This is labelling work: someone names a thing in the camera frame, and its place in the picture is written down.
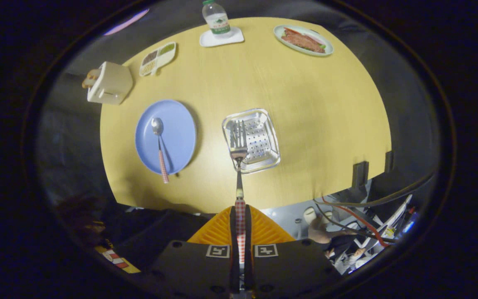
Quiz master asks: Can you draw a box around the perforated metal tray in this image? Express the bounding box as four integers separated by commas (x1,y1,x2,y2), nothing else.
222,108,281,174

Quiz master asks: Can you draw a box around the white square coaster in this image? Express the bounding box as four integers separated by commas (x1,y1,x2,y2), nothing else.
199,27,245,47

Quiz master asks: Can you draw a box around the spoon with red checkered handle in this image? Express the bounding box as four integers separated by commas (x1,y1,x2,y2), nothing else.
151,117,170,184

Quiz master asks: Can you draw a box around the white divided bean dish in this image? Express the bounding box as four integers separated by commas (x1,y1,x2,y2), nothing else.
139,42,177,77

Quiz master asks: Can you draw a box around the red cable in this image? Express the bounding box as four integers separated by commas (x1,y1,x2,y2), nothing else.
321,197,390,248

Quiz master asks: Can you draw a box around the clear plastic water bottle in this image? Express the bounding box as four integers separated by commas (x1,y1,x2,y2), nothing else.
202,0,232,38

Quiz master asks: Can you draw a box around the thick black cable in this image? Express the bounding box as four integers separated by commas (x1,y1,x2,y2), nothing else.
314,171,435,208

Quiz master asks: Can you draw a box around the white toaster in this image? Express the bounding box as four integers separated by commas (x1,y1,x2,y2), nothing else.
87,61,134,105

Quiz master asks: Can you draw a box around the yellow red striped strip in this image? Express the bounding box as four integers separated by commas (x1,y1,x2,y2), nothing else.
95,245,141,274

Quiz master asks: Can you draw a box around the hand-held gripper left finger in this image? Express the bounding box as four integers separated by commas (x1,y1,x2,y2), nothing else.
146,206,239,297

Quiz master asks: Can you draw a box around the fork with red checkered handle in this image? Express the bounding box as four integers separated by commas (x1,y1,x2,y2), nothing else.
229,120,248,264

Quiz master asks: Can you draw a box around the blue round plate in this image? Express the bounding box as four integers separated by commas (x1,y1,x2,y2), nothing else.
134,99,197,175

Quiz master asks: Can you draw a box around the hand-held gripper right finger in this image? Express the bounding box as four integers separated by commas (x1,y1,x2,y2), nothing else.
245,206,341,297

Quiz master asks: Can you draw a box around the green plate with food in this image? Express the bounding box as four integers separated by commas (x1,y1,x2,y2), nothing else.
273,25,334,57

